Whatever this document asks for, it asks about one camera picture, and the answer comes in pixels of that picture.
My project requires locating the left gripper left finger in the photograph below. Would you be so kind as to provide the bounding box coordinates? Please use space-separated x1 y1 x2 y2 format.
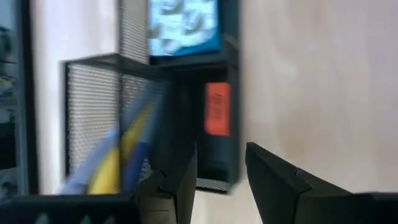
138 142 198 224

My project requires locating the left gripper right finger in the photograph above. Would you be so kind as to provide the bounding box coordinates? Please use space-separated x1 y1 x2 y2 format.
245 142 355 224

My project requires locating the gray marker with blue cap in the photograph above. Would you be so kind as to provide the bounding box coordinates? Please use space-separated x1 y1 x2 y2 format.
119 82 165 192

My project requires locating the yellow pen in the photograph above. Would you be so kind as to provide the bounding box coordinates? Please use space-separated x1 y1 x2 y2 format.
88 102 155 195

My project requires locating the red eraser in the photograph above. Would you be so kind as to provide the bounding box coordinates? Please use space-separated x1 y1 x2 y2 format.
204 82 232 137

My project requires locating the lavender pen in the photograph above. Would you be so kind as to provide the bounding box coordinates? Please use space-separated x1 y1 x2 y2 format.
58 126 121 195

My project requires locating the blue sticky note pad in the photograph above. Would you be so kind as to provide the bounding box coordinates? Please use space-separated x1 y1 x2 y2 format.
147 0 223 57

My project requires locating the black mesh desk organizer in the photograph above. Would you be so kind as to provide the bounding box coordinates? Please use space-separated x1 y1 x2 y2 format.
63 0 242 194

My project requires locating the black aluminium table frame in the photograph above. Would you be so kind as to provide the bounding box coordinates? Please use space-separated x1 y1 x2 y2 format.
17 0 40 195

